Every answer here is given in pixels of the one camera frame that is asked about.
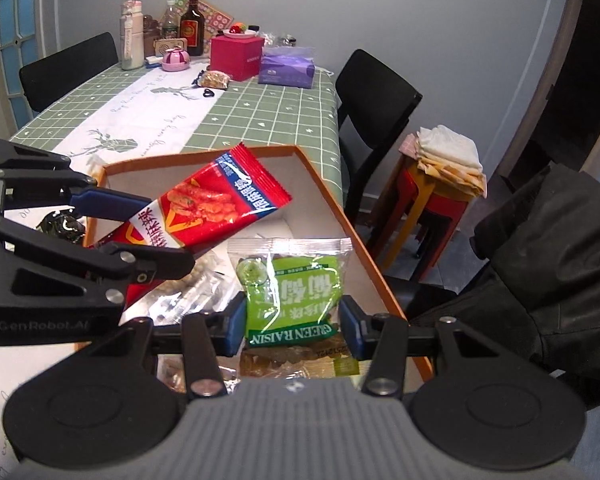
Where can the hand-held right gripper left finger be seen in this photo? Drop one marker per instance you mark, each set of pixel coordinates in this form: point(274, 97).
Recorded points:
point(236, 325)

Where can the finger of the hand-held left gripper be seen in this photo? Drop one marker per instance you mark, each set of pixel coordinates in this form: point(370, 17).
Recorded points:
point(110, 205)
point(150, 262)

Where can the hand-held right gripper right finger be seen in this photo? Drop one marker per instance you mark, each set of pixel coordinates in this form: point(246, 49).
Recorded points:
point(351, 330)

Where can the green raisin packet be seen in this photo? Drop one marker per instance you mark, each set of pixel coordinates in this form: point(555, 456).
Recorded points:
point(290, 290)

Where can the red snack packet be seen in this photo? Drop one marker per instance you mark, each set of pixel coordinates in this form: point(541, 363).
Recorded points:
point(205, 205)

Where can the orange cardboard box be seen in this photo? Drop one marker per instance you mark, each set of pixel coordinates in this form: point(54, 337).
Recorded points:
point(330, 210)

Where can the black snack packet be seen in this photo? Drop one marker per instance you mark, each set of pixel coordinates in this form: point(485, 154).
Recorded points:
point(60, 227)

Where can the white deer print table runner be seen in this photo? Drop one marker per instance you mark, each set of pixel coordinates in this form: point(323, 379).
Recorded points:
point(145, 110)

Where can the red and wood stool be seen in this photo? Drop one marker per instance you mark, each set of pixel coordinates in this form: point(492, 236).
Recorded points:
point(430, 215)

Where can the black chair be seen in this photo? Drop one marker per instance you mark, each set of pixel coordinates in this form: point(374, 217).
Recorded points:
point(370, 110)
point(65, 72)

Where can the black hair clip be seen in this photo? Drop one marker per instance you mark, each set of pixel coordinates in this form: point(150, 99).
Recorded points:
point(208, 93)

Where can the pink round container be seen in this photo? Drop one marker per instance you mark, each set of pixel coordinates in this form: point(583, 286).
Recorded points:
point(175, 59)

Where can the small clear nut packet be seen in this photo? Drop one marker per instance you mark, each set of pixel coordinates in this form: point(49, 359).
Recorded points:
point(215, 80)

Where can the white tall bottle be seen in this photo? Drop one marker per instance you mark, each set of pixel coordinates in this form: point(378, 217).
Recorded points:
point(131, 35)

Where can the small wooden box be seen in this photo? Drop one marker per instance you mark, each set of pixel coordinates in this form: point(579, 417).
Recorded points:
point(170, 44)

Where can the pink square box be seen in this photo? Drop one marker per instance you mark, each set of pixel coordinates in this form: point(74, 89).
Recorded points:
point(235, 57)

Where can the clear plastic water bottle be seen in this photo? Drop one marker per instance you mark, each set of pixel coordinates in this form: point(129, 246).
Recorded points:
point(170, 20)

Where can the dark brown glass bottle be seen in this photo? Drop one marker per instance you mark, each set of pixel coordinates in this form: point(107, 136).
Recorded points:
point(193, 27)

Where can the dark jacket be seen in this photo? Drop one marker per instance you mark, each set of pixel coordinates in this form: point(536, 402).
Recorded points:
point(540, 270)

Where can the stack of folded cloths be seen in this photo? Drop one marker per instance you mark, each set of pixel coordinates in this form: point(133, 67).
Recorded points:
point(450, 157)

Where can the blue glass panel door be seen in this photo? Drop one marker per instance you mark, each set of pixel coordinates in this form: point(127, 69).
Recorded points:
point(17, 25)

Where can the colourful patterned board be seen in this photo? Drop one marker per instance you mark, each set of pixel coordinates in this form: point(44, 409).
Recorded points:
point(217, 17)

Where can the plate of red fruit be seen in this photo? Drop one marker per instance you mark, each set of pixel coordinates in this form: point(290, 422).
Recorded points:
point(239, 31)

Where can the purple tissue pack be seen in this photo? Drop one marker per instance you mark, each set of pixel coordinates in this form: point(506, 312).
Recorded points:
point(286, 70)

